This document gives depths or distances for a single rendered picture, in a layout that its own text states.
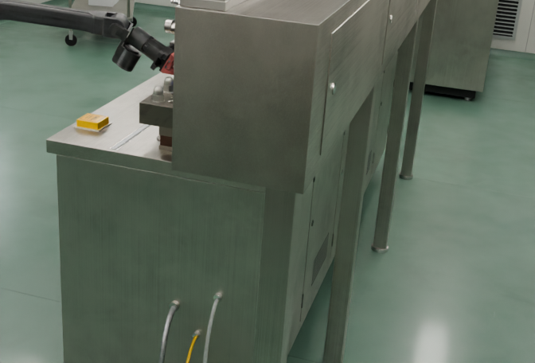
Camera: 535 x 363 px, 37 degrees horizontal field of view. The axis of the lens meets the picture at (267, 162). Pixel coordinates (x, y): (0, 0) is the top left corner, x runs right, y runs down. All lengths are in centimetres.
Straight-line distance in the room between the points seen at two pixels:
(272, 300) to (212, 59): 51
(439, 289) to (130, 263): 159
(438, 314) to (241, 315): 124
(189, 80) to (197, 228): 85
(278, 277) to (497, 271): 225
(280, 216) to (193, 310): 87
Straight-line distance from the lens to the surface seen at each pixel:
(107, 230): 230
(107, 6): 732
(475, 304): 342
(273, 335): 162
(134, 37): 233
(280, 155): 137
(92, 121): 235
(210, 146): 140
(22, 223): 384
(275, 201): 148
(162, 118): 216
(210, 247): 218
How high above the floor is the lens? 170
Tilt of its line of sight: 22 degrees down
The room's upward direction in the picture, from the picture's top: 4 degrees clockwise
